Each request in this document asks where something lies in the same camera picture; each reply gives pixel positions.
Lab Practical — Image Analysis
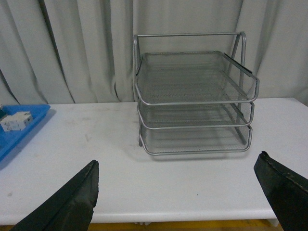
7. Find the silver mesh tray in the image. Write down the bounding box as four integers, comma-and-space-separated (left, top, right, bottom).
137, 103, 255, 129
135, 51, 259, 106
139, 126, 253, 156

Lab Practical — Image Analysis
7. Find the white circuit breaker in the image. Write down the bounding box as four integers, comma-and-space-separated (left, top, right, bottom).
0, 111, 33, 132

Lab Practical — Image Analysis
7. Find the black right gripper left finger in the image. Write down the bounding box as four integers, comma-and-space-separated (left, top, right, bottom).
11, 160, 99, 231

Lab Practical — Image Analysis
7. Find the silver rack frame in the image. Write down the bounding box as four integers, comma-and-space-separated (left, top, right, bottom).
133, 32, 246, 146

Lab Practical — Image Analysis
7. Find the white curtain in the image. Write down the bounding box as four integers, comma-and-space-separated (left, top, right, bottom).
0, 0, 308, 104

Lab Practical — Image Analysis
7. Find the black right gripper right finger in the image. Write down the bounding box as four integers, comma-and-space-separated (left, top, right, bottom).
254, 151, 308, 231

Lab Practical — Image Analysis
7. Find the blue plastic tray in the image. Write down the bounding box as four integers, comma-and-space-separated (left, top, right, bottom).
0, 104, 50, 161

